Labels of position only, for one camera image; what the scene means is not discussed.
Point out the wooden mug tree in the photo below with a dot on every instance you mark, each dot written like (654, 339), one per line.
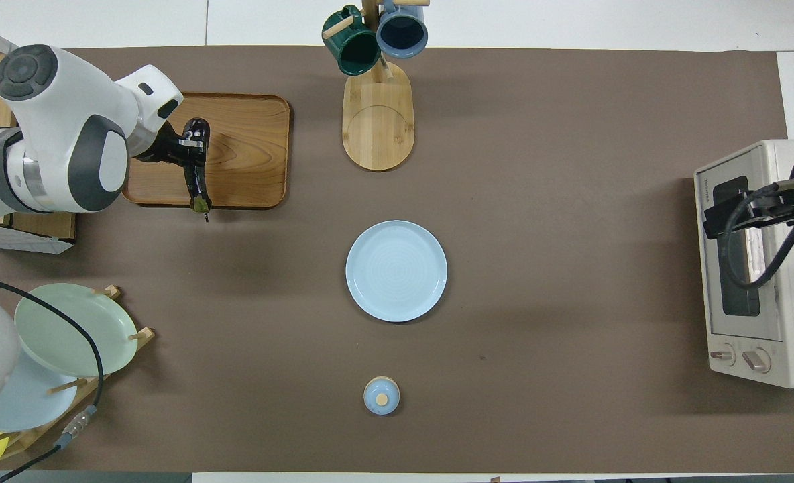
(378, 127)

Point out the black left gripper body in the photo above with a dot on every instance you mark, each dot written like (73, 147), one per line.
(739, 215)

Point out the light blue racked plate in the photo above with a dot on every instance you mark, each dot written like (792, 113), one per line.
(31, 402)

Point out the dark purple eggplant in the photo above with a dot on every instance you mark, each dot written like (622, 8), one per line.
(197, 181)

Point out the white toaster oven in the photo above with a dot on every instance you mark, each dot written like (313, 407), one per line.
(786, 315)

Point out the brown table mat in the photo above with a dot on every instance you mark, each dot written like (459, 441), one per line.
(538, 201)

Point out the pale green plate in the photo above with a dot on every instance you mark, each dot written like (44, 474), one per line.
(68, 332)

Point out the grey patterned cloth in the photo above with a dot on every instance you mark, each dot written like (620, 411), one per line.
(28, 241)

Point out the blue mug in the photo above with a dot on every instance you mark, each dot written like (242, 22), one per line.
(402, 33)

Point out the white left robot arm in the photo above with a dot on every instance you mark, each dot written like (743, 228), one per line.
(55, 121)

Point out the wooden serving tray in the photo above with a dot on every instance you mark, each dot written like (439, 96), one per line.
(249, 147)

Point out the wooden plate rack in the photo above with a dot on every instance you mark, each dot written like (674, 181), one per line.
(143, 337)

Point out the dark green mug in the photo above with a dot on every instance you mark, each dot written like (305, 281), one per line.
(353, 50)

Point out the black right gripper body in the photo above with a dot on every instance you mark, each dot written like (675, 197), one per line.
(162, 149)

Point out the light blue serving plate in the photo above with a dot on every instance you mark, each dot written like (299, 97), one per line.
(397, 272)

